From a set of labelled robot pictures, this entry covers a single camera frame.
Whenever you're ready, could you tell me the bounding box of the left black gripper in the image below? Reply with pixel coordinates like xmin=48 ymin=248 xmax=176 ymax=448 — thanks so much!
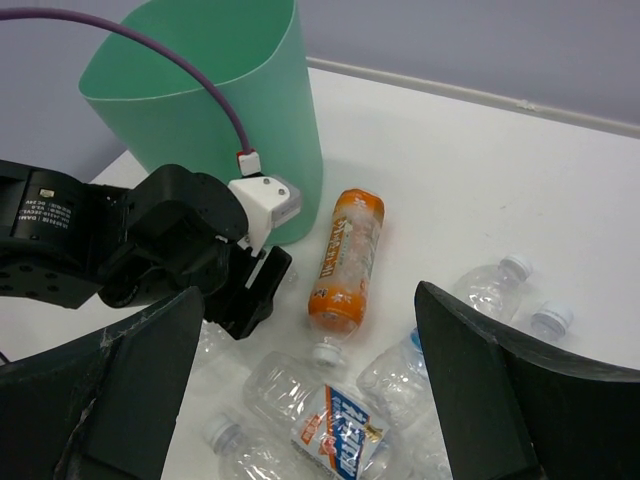
xmin=98 ymin=164 xmax=292 ymax=340

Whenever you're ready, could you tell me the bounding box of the orange label plastic bottle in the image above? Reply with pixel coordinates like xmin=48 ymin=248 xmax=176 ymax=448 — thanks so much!
xmin=308 ymin=188 xmax=385 ymax=367

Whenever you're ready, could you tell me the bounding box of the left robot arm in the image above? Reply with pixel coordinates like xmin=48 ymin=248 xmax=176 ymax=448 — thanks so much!
xmin=1 ymin=161 xmax=292 ymax=340

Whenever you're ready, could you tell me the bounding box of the blue label clear bottle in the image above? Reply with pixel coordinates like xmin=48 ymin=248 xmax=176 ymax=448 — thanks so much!
xmin=356 ymin=328 xmax=435 ymax=430

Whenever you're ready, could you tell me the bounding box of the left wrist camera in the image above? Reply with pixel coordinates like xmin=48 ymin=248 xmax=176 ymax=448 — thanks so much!
xmin=228 ymin=176 xmax=302 ymax=256

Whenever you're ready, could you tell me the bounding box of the long clear bottle front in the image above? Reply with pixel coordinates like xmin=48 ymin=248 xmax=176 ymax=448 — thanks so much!
xmin=203 ymin=413 xmax=319 ymax=480

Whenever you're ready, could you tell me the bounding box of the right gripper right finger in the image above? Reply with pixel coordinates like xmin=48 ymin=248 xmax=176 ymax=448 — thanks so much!
xmin=414 ymin=281 xmax=639 ymax=479

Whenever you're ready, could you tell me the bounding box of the green plastic bin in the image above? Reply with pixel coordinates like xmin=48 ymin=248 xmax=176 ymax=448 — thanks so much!
xmin=79 ymin=0 xmax=323 ymax=244

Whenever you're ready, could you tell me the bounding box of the square bottle blue-orange label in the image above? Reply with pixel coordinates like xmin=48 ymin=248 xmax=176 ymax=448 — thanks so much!
xmin=243 ymin=352 xmax=392 ymax=479

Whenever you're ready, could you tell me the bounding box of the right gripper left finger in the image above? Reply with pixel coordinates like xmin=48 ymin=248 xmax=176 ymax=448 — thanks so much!
xmin=1 ymin=287 xmax=204 ymax=479

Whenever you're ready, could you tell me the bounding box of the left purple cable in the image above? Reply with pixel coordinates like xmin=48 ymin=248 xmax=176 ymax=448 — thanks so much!
xmin=0 ymin=6 xmax=261 ymax=176

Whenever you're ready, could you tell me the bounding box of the clear bottle white cap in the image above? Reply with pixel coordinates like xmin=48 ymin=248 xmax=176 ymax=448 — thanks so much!
xmin=451 ymin=254 xmax=533 ymax=324

